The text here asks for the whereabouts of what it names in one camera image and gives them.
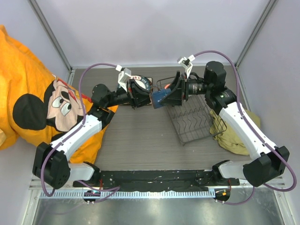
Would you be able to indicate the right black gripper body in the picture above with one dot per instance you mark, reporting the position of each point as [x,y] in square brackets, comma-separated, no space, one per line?
[185,89]

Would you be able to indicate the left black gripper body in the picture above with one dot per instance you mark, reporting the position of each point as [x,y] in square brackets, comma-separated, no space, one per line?
[131,93]

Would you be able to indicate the small blue cup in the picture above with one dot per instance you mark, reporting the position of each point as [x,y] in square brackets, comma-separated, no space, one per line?
[157,95]

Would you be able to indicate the green rimmed white plate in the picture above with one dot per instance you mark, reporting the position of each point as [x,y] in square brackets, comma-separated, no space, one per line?
[142,81]

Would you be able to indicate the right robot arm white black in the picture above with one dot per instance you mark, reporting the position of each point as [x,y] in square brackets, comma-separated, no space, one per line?
[267,159]

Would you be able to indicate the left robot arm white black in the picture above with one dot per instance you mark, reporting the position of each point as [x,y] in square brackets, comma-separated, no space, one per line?
[52,161]

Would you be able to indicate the olive green cloth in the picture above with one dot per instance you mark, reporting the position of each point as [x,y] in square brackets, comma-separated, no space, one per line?
[226,137]

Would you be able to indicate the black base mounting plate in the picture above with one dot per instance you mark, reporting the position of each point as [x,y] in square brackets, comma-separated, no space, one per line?
[161,180]

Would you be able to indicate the orange cartoon mouse cloth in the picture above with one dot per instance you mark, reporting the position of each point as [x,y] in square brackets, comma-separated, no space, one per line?
[35,104]

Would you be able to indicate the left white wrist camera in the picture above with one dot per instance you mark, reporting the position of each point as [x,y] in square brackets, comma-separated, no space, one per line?
[123,77]

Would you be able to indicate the black wire dish rack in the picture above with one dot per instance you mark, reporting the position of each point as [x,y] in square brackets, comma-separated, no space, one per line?
[193,120]

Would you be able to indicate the left aluminium frame post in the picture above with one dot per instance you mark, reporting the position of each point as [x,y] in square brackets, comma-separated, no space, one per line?
[47,28]

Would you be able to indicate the aluminium frame post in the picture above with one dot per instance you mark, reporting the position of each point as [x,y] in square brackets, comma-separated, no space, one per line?
[47,28]
[256,30]

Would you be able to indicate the slotted white cable duct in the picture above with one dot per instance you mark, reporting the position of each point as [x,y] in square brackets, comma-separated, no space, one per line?
[88,194]

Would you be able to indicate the right aluminium frame post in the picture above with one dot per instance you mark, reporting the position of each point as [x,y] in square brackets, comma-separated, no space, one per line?
[256,30]

